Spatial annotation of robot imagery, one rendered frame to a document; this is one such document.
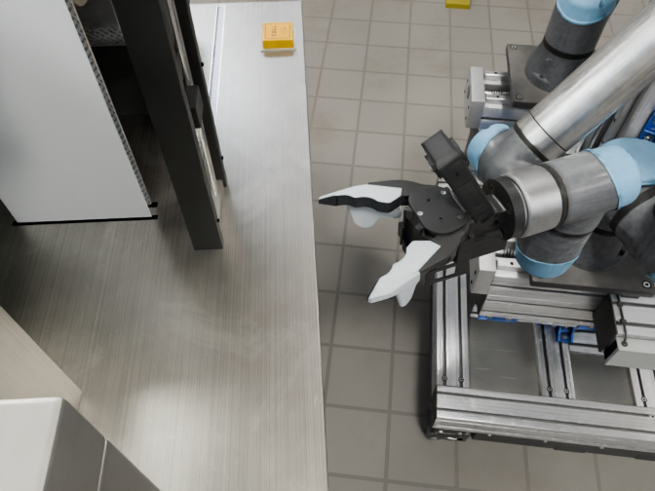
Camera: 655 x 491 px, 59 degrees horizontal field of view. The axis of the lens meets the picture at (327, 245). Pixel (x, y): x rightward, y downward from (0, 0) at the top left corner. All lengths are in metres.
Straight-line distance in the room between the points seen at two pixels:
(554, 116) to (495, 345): 1.03
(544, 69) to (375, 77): 1.39
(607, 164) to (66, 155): 0.77
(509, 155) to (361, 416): 1.17
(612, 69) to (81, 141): 0.75
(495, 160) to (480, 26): 2.37
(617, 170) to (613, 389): 1.15
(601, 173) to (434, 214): 0.20
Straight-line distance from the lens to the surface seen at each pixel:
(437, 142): 0.57
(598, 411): 1.75
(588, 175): 0.69
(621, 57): 0.81
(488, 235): 0.67
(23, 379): 0.78
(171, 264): 1.01
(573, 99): 0.81
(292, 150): 1.15
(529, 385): 1.71
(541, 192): 0.66
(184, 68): 0.87
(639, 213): 1.02
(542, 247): 0.77
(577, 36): 1.43
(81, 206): 1.09
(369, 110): 2.59
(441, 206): 0.62
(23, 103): 0.94
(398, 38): 3.02
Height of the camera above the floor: 1.72
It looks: 55 degrees down
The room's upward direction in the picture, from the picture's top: straight up
